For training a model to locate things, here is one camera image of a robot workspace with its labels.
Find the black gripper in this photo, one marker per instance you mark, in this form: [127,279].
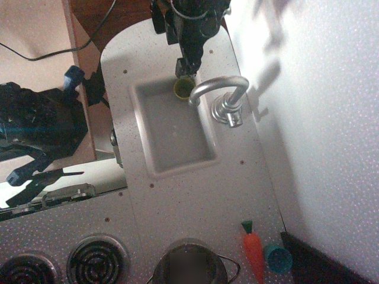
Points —
[191,42]

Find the metal cabinet hinge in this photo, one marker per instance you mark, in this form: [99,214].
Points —
[114,143]

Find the yellow-green plastic cup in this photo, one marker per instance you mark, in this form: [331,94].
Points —
[183,88]

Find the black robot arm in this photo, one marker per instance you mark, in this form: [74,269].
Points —
[189,24]

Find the blue clamp upper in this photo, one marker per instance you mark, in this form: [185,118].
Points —
[72,78]

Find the blue clamp lower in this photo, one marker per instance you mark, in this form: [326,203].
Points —
[18,177]

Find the grey sink basin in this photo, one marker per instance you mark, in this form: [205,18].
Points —
[176,137]

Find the black tripod equipment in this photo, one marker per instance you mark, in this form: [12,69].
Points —
[47,126]

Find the teal plastic cup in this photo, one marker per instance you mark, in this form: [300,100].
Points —
[278,259]

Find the orange toy carrot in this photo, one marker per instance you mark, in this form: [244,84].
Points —
[253,250]

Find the metal pot with handle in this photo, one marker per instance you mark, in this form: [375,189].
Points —
[194,263]

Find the black coil burner middle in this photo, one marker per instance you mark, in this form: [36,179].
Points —
[98,258]

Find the black coil burner left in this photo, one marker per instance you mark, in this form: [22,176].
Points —
[29,268]

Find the black coil burner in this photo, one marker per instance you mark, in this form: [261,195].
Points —
[98,258]
[29,268]

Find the metal bracket on counter edge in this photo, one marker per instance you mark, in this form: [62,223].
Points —
[73,192]

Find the blue clamp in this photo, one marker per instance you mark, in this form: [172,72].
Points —
[72,78]
[18,177]

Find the silver curved faucet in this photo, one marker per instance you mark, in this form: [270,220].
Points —
[227,108]

